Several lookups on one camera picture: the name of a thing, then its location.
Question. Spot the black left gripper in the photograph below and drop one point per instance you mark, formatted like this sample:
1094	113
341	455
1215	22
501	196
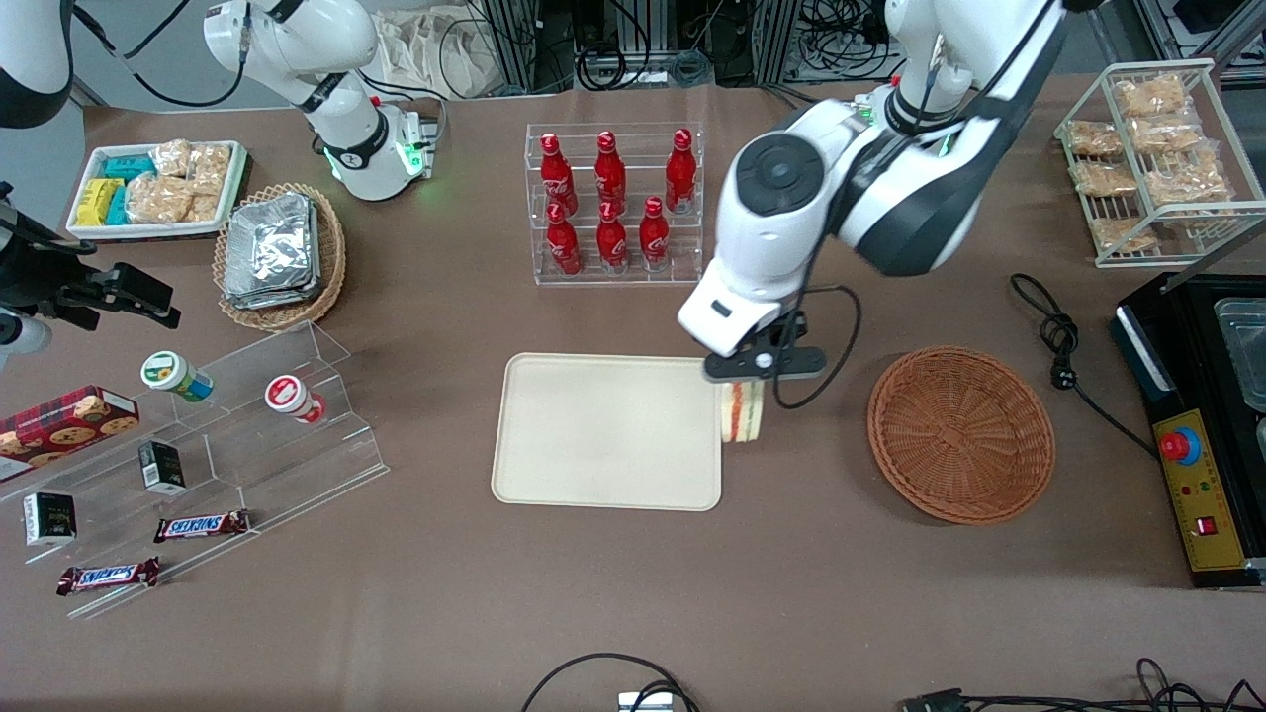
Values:
776	335

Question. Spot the red lid cup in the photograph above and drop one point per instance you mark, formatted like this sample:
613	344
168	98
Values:
289	396

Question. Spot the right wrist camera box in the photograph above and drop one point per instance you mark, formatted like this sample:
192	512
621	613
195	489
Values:
138	292

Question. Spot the red emergency stop button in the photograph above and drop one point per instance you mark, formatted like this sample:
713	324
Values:
1177	447

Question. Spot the brown snickers bar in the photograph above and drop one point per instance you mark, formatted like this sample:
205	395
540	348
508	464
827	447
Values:
107	576
201	526

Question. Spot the green lid cup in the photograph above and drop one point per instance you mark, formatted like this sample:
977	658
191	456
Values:
170	374

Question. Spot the triangular sandwich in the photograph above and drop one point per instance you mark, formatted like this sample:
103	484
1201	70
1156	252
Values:
742	415

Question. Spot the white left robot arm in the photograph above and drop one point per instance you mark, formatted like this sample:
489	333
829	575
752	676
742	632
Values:
781	227

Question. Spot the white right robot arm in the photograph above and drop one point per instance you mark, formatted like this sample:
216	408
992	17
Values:
346	129

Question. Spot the black yellow control box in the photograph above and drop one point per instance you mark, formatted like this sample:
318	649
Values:
1212	514

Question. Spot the teal snack pack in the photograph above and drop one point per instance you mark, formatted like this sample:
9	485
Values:
129	167
118	208

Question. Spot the bagged pastry snack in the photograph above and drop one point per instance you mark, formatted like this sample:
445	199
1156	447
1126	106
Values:
1162	133
1100	178
1149	96
1093	138
1123	233
1187	183

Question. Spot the clear bagged rice cracker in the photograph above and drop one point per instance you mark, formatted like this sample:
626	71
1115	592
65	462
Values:
170	157
209	170
158	200

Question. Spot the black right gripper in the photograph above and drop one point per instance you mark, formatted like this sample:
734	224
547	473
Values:
32	274

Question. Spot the yellow snack pack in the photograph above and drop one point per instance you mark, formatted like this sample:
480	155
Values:
97	202

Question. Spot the clear plastic container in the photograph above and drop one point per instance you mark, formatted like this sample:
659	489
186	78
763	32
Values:
1244	356

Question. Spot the beige plastic tray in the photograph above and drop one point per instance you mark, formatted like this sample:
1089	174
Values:
607	431

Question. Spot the clear acrylic stepped stand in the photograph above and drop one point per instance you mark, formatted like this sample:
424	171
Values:
287	465

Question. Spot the white rectangular snack tray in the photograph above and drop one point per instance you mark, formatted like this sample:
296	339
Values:
148	230

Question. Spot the red tartan cookie box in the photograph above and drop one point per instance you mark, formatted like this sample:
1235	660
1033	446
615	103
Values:
59	430

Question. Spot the silver foil packs stack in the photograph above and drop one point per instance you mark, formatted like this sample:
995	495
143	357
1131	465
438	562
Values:
272	249

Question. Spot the brown round wicker basket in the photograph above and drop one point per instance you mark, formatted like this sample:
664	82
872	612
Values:
959	435

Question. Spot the clear acrylic bottle rack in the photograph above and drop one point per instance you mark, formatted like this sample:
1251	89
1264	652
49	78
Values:
633	282

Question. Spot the white cloth bag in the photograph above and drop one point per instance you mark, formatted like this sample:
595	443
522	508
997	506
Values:
435	54

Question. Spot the light oval wicker basket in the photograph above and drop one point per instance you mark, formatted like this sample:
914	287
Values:
331	267

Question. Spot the red cola bottle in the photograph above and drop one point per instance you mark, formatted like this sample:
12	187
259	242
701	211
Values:
611	242
564	245
680	170
610	170
654	239
556	173

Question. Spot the small black carton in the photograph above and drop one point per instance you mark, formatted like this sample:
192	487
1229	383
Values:
49	519
161	467

